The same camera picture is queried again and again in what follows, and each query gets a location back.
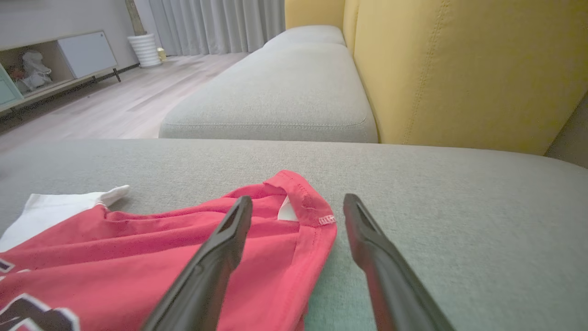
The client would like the yellow sofa armrest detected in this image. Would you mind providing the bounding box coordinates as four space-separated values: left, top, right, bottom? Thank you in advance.
285 0 346 31

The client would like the brown plant trunk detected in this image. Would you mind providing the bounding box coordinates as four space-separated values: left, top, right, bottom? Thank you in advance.
125 0 147 36

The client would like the white low TV cabinet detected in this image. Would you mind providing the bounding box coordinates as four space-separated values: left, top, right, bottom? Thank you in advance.
0 30 122 116

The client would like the grey sofa seat cushion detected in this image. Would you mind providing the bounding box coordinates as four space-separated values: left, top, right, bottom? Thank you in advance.
158 43 379 143
263 25 346 50

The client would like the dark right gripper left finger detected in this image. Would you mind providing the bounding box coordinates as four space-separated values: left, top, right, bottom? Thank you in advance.
140 195 253 331

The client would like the red jersey with black print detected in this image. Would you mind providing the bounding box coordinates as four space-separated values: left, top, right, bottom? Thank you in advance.
0 169 338 331

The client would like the grey pleated curtain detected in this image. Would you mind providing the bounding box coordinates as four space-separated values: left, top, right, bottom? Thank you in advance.
147 0 286 57

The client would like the white doll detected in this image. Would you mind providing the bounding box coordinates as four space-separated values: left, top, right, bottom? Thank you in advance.
21 50 54 91

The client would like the white ribbed planter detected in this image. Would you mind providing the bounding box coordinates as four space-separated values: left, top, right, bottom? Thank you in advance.
127 33 162 68

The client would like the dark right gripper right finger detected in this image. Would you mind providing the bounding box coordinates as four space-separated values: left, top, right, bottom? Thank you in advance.
342 193 455 331

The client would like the yellow sofa backrest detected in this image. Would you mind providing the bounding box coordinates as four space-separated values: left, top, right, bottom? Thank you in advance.
342 0 361 53
351 0 588 156

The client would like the large grey sofa ottoman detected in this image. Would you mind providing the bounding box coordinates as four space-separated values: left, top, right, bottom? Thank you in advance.
0 138 588 331

